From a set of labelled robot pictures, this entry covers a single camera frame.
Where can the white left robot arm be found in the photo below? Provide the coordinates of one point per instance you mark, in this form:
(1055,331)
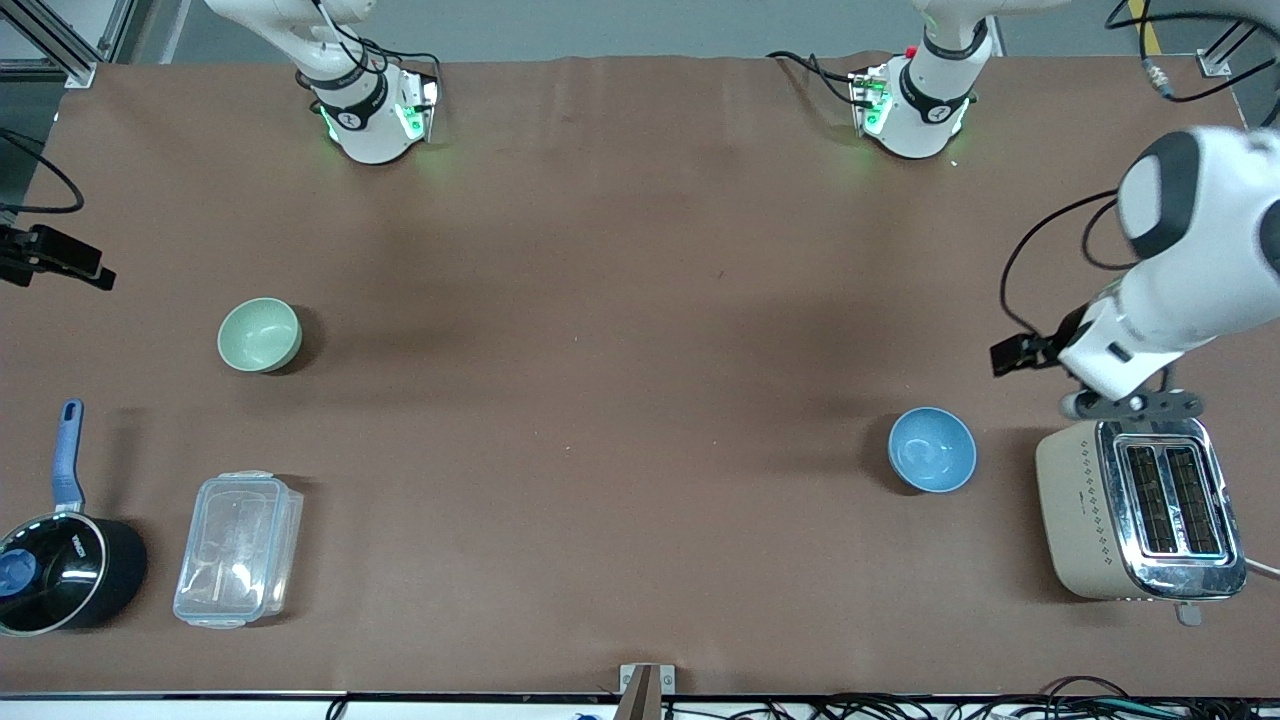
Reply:
(1200,250)

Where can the aluminium frame profile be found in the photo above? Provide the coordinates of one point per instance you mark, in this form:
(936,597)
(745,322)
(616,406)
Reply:
(1225,50)
(70,50)

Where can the brown table mat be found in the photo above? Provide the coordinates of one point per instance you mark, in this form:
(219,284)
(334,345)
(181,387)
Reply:
(640,250)

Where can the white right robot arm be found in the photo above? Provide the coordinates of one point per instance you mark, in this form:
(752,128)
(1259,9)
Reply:
(365,110)

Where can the beige and chrome toaster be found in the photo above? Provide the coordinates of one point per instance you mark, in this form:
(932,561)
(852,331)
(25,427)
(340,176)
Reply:
(1085,510)

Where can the metal table edge bracket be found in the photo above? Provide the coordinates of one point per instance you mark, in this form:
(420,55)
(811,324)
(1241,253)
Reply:
(645,690)

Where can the base connector bracket green light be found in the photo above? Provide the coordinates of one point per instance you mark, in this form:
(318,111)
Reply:
(420,110)
(868,100)

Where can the green bowl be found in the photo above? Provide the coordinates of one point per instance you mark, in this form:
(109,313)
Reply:
(258,335)

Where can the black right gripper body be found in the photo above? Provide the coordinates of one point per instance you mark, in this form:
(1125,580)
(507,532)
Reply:
(30,250)

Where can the blue bowl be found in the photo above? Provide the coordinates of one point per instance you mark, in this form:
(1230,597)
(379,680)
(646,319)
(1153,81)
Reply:
(932,450)

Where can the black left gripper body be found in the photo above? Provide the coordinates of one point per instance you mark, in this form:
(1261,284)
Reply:
(1068,331)

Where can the clear plastic lidded container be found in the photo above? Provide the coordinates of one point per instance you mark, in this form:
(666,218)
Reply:
(238,550)

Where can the glass lid with blue knob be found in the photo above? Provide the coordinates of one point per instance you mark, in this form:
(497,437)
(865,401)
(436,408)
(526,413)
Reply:
(50,575)

